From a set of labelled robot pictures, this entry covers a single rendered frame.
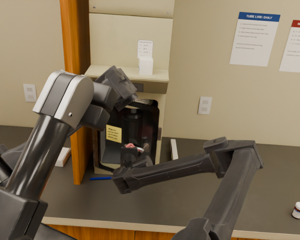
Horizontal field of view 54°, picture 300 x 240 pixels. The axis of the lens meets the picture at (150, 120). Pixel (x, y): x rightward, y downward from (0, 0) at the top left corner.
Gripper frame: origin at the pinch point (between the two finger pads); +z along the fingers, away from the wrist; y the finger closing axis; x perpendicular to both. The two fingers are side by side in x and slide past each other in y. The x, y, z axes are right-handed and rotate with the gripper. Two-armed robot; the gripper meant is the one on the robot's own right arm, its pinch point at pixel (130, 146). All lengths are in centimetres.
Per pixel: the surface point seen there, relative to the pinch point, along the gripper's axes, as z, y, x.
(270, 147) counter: 48, -25, -82
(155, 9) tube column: 12, 54, -6
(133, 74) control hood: 3.3, 31.0, 0.3
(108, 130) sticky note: 8.2, 2.4, 10.8
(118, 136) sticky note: 6.4, 0.7, 5.9
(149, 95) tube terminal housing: 11.9, 18.8, -6.5
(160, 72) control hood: 8.2, 31.1, -10.2
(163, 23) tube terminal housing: 12, 49, -10
